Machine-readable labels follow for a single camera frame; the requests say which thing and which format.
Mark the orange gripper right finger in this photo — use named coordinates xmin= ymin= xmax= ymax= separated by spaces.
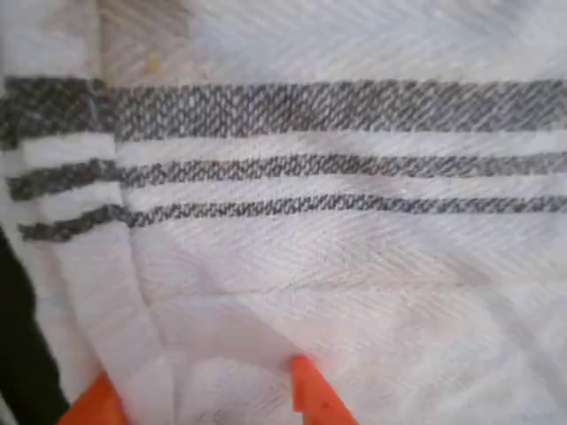
xmin=290 ymin=355 xmax=361 ymax=425

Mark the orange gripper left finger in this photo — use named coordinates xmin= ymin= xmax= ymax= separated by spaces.
xmin=57 ymin=370 xmax=130 ymax=425

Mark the white striped cloth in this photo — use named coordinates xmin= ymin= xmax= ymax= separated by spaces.
xmin=0 ymin=0 xmax=567 ymax=425

